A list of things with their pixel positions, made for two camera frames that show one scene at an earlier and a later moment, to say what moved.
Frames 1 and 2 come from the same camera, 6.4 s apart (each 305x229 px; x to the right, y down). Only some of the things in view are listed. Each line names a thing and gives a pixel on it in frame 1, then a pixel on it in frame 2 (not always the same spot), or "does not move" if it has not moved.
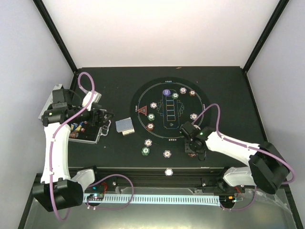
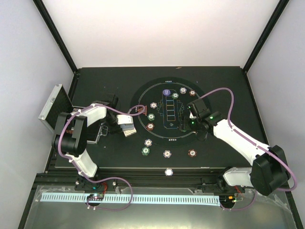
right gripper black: [188, 150] → [184, 125]
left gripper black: [99, 122] → [113, 130]
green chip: [151, 117] does not move
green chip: [175, 95] does not move
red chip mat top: [192, 92] does not move
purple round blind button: [166, 92] does not move
